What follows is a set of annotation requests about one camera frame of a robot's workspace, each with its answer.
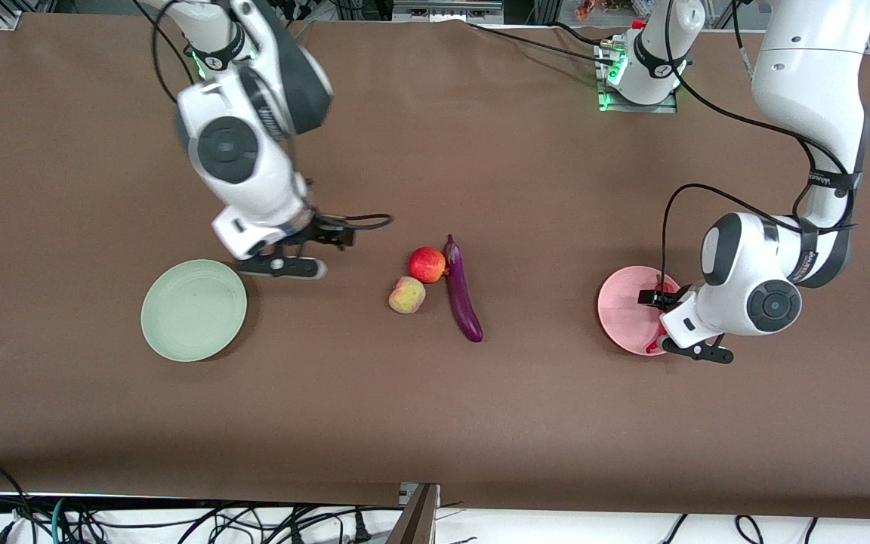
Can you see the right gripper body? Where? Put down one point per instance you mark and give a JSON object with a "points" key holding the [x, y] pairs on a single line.
{"points": [[322, 230]]}

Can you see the red chili pepper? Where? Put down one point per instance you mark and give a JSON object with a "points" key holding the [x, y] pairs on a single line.
{"points": [[654, 347]]}

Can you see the yellow-green peach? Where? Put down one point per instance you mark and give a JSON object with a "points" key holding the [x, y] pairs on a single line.
{"points": [[407, 296]]}

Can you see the red apple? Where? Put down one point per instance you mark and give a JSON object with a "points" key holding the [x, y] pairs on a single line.
{"points": [[426, 264]]}

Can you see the purple eggplant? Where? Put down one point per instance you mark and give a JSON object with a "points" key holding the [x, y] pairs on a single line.
{"points": [[459, 291]]}

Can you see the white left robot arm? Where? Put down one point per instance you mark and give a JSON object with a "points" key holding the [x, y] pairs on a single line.
{"points": [[812, 91]]}

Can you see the pink plate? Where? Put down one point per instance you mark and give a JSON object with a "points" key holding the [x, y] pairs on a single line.
{"points": [[624, 310]]}

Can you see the light green plate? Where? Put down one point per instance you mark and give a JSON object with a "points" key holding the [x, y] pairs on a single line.
{"points": [[193, 310]]}

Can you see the brown table cover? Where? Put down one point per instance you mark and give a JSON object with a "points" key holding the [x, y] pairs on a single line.
{"points": [[435, 423]]}

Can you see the grey background device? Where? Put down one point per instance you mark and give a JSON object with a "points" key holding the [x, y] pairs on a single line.
{"points": [[446, 9]]}

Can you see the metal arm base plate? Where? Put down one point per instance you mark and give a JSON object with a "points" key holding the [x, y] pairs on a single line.
{"points": [[612, 104]]}

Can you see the aluminium profile post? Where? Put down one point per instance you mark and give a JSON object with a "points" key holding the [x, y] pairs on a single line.
{"points": [[418, 521]]}

